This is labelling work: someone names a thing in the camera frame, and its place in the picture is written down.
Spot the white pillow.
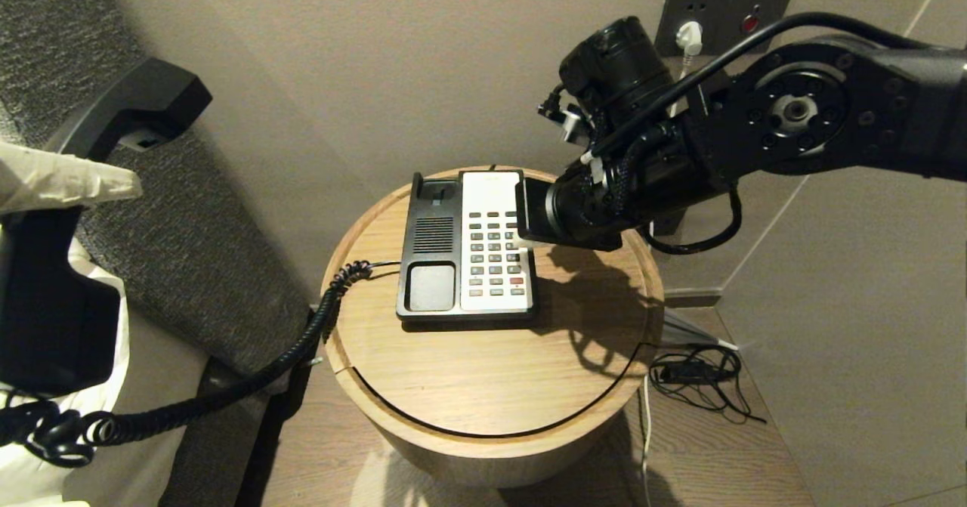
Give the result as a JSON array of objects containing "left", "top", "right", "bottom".
[{"left": 0, "top": 239, "right": 131, "bottom": 507}]

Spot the black right wrist loop cable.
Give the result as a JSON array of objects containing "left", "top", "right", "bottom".
[{"left": 642, "top": 188, "right": 746, "bottom": 256}]

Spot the dark grey wall socket panel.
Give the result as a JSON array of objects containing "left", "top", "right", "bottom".
[{"left": 653, "top": 0, "right": 795, "bottom": 59}]

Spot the black and white desk telephone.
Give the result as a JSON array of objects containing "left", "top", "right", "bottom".
[{"left": 395, "top": 168, "right": 539, "bottom": 333}]

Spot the round wooden side table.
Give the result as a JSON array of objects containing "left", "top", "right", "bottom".
[{"left": 321, "top": 165, "right": 666, "bottom": 489}]

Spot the wooden baseboard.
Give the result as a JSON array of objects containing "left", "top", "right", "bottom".
[{"left": 663, "top": 288, "right": 724, "bottom": 310}]

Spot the black adapter with tangled cable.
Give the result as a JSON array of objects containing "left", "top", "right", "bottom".
[{"left": 647, "top": 345, "right": 768, "bottom": 424}]

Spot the grey fabric bed headboard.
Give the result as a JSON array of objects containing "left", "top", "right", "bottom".
[{"left": 0, "top": 0, "right": 322, "bottom": 397}]

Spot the white power cable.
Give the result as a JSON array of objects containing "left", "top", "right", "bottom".
[{"left": 640, "top": 54, "right": 693, "bottom": 507}]

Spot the transparent folded umbrella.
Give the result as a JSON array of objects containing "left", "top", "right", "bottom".
[{"left": 659, "top": 308, "right": 741, "bottom": 352}]

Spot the black telephone cord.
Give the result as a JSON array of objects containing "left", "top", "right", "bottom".
[{"left": 0, "top": 260, "right": 375, "bottom": 469}]

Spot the dark grey bed frame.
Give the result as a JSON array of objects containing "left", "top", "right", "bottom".
[{"left": 157, "top": 356, "right": 274, "bottom": 507}]

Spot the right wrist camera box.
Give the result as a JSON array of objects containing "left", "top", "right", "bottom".
[{"left": 515, "top": 176, "right": 558, "bottom": 248}]

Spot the beige bed sheet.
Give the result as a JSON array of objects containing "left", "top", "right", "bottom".
[{"left": 64, "top": 307, "right": 211, "bottom": 507}]

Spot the white power plug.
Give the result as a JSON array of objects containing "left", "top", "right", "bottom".
[{"left": 674, "top": 21, "right": 704, "bottom": 63}]

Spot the black telephone handset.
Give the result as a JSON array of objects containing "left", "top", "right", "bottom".
[{"left": 0, "top": 57, "right": 213, "bottom": 400}]

